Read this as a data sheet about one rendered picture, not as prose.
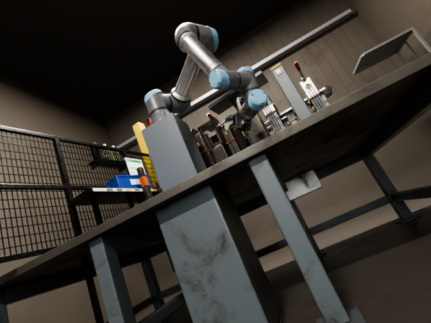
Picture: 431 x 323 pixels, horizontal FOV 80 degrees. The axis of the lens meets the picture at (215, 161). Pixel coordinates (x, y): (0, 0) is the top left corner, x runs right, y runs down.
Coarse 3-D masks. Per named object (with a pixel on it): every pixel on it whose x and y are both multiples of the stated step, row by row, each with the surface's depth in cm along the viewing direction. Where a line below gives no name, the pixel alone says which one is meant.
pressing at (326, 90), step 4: (324, 88) 157; (328, 88) 161; (320, 92) 162; (324, 92) 165; (328, 92) 168; (328, 96) 172; (304, 100) 161; (288, 108) 165; (284, 112) 166; (288, 112) 171; (280, 116) 171; (284, 116) 174; (296, 116) 181; (284, 120) 182; (288, 120) 183; (268, 124) 176; (268, 128) 183; (272, 128) 186; (244, 136) 177
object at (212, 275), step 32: (192, 192) 116; (224, 192) 132; (160, 224) 118; (192, 224) 113; (224, 224) 109; (192, 256) 111; (224, 256) 107; (256, 256) 128; (192, 288) 108; (224, 288) 104; (256, 288) 103; (192, 320) 106; (224, 320) 102; (256, 320) 99
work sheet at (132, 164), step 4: (128, 160) 239; (132, 160) 244; (136, 160) 248; (140, 160) 255; (128, 164) 236; (132, 164) 241; (136, 164) 246; (140, 164) 252; (128, 168) 234; (132, 168) 238; (136, 168) 243; (132, 172) 235; (136, 172) 239
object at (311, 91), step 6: (300, 84) 152; (306, 84) 150; (312, 84) 149; (306, 90) 150; (312, 90) 148; (318, 90) 147; (306, 96) 157; (312, 96) 148; (318, 96) 148; (312, 102) 149; (318, 102) 146; (324, 102) 146; (318, 108) 146
